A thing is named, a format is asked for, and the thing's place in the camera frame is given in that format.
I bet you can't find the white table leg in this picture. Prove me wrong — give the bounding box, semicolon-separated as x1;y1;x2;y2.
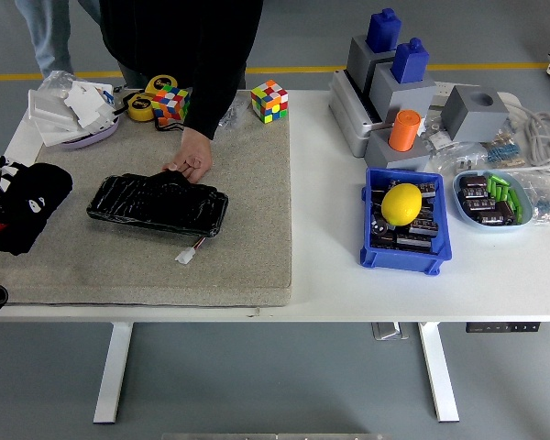
93;322;134;424
418;322;461;424

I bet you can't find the blue plastic bin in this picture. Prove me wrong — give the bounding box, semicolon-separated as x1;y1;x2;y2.
359;166;454;277

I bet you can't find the crumpled clear plastic bag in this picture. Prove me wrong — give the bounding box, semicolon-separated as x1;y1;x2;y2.
37;70;82;95

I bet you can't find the yellow lemon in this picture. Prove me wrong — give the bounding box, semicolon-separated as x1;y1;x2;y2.
380;182;424;227

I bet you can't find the person's left hand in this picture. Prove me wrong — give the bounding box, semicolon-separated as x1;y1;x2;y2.
161;126;214;184

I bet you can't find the clear bag of metal parts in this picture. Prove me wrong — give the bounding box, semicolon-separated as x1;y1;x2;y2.
419;114;455;152

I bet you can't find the blue bottle-shaped block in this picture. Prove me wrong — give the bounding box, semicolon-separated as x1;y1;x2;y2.
365;7;403;52
390;38;430;85

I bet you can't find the light grey enclosure box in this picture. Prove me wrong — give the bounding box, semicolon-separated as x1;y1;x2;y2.
328;69;381;160

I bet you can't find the clear bag with plug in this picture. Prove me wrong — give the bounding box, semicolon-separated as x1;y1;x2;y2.
428;140;490;178

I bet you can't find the multicolour puzzle cube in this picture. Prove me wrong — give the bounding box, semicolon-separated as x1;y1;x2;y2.
151;84;192;127
249;79;290;125

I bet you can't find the white flat plate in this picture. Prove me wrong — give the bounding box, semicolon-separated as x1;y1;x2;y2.
36;121;88;148

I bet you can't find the white coiled cable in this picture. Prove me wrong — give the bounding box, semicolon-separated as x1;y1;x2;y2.
503;103;550;174

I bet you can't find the clear bag of blue resistors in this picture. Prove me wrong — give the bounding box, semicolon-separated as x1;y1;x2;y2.
515;171;550;226

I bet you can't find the grey-brown mat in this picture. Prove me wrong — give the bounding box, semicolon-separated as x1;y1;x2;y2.
0;90;293;308

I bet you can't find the light blue dish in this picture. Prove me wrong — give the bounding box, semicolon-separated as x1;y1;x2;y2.
452;169;534;234

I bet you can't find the person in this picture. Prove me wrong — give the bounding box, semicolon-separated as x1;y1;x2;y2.
99;0;265;91
13;0;103;80

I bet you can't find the white connector with wires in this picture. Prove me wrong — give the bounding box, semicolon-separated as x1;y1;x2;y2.
174;236;207;266

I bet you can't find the white power strip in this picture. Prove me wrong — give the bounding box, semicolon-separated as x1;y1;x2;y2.
433;81;520;111

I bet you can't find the black rag with red patch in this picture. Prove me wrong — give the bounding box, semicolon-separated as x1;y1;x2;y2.
0;161;74;256

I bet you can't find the clear bag of screws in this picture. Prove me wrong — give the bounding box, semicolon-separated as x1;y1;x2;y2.
217;98;249;132

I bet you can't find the white switch plate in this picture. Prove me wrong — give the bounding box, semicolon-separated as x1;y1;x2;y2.
27;88;82;134

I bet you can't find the purple tray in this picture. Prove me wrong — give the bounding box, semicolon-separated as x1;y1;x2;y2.
60;116;121;151

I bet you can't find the grey block with round hole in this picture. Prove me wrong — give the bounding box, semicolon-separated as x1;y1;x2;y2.
441;84;512;143

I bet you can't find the white cardboard piece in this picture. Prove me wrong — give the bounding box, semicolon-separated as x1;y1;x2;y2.
63;81;116;130

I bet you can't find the low grey holder block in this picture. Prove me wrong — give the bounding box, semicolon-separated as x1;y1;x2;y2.
364;128;432;174

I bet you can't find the yellow tape measure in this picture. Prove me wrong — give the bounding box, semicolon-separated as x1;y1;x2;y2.
144;74;180;98
126;93;156;123

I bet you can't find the grey box under table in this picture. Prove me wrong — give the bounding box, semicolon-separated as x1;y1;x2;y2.
370;322;410;341

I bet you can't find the orange cylinder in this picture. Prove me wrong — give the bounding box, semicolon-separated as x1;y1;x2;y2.
388;109;423;153

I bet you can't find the black table control panel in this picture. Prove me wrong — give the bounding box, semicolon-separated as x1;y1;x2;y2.
466;323;542;333

